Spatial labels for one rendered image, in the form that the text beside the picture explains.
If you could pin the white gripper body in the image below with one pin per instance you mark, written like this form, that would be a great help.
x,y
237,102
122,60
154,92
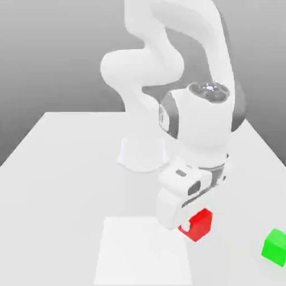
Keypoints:
x,y
168,210

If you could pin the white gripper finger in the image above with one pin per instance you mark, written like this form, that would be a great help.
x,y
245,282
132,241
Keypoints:
x,y
185,227

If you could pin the small red cube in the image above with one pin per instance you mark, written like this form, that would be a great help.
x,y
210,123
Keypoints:
x,y
200,225

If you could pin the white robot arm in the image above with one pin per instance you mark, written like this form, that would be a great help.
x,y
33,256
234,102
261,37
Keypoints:
x,y
201,125

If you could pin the small green cube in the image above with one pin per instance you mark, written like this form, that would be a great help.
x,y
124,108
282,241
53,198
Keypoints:
x,y
275,247

